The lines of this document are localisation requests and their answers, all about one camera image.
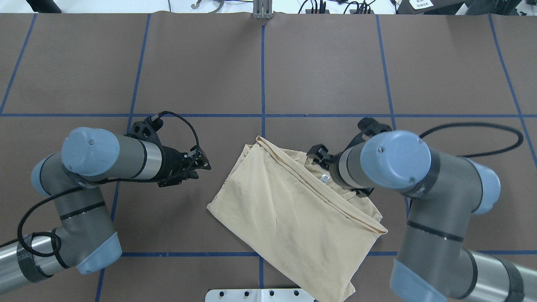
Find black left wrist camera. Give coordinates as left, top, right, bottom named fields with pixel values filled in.
left=125, top=117, right=164, bottom=146

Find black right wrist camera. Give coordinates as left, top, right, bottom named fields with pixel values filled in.
left=347, top=118, right=393, bottom=148

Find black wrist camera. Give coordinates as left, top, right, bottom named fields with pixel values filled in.
left=347, top=118, right=393, bottom=148
left=125, top=117, right=164, bottom=146

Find cream long-sleeve printed shirt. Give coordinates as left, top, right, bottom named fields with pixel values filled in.
left=207, top=136, right=388, bottom=302

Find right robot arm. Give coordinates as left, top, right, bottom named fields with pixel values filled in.
left=307, top=130, right=537, bottom=302

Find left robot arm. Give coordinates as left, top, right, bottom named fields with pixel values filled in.
left=1, top=122, right=211, bottom=294

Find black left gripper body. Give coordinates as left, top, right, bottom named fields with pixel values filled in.
left=157, top=146, right=196, bottom=187

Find reacher grabber stick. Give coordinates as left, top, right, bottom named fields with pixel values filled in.
left=190, top=0, right=225, bottom=13

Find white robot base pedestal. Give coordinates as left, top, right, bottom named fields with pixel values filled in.
left=205, top=288, right=317, bottom=302

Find aluminium frame post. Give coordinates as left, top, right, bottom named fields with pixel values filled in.
left=253, top=0, right=274, bottom=20

